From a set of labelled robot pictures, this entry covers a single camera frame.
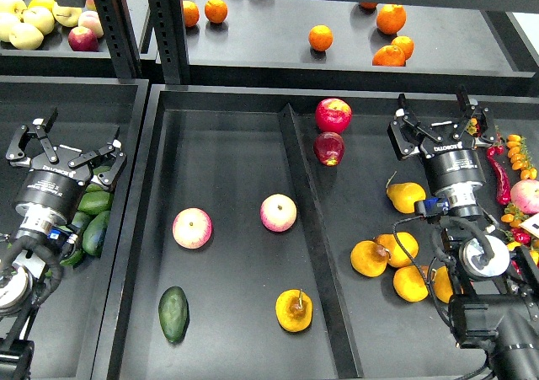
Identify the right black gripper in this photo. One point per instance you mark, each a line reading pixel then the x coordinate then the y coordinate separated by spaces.
pixel 445 164

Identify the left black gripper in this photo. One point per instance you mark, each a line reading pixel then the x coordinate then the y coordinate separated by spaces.
pixel 58 177

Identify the dark green avocado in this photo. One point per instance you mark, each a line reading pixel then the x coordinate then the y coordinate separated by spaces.
pixel 173 313

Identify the yellow pear with stem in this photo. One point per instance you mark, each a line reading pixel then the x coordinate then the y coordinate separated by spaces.
pixel 294 309

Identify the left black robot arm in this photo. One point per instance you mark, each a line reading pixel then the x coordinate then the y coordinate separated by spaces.
pixel 32 267

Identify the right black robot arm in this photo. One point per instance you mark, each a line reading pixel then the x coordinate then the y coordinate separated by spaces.
pixel 494 304

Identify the yellow pear upper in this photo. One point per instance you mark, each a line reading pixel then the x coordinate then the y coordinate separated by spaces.
pixel 404 196

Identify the green avocado in bin lower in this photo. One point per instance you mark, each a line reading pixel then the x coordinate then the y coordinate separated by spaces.
pixel 94 235

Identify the yellow pear left of pile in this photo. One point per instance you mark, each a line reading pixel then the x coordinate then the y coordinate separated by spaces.
pixel 369 258

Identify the yellow pear bottom of pile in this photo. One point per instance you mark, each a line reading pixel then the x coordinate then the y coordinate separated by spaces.
pixel 409 284

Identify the orange cherry tomato vine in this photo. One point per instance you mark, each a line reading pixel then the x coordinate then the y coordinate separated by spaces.
pixel 520 158

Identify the orange on shelf front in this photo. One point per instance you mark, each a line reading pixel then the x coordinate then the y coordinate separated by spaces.
pixel 389 56

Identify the orange on shelf right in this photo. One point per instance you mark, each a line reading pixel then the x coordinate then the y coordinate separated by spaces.
pixel 406 44

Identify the long red chili pepper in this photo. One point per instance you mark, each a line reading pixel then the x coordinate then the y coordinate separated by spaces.
pixel 502 179

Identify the pink apple right edge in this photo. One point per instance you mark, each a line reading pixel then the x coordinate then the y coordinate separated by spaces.
pixel 524 195

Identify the bright red apple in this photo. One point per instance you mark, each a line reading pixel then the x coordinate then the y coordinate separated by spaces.
pixel 333 115

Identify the red apple on shelf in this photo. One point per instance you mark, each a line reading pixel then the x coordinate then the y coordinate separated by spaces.
pixel 82 38

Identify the dark red apple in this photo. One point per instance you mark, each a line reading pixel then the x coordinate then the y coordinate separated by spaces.
pixel 329 148

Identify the large orange on shelf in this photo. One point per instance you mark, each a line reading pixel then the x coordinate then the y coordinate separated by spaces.
pixel 391 18

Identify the pale yellow apple front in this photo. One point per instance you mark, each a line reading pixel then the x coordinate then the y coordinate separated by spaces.
pixel 25 36

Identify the pale yellow apple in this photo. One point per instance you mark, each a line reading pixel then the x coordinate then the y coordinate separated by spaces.
pixel 25 36
pixel 41 18

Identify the pale peach apple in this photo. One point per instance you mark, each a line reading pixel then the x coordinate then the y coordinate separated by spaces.
pixel 90 19

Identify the pale yellow apple middle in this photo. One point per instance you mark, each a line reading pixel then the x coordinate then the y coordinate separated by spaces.
pixel 41 18

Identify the pink apple left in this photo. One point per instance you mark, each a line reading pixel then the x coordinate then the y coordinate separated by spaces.
pixel 192 228

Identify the pink apple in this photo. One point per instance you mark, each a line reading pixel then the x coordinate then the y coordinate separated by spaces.
pixel 278 213
pixel 192 228

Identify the orange on shelf centre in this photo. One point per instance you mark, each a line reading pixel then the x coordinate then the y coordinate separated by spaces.
pixel 320 37

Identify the black centre tray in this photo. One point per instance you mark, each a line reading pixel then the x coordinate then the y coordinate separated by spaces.
pixel 221 150

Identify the black tray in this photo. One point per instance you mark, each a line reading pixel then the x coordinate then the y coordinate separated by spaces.
pixel 90 112
pixel 221 150

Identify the orange on shelf far left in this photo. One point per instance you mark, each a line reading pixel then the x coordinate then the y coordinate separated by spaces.
pixel 191 13

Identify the black left tray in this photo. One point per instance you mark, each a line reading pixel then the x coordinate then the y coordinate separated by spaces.
pixel 90 112

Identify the pink apple centre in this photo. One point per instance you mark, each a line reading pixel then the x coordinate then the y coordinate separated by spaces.
pixel 278 213

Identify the black tray divider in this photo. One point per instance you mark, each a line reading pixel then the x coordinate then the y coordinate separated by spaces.
pixel 331 297

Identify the black shelf upright post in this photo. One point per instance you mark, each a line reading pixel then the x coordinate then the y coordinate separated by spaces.
pixel 119 36

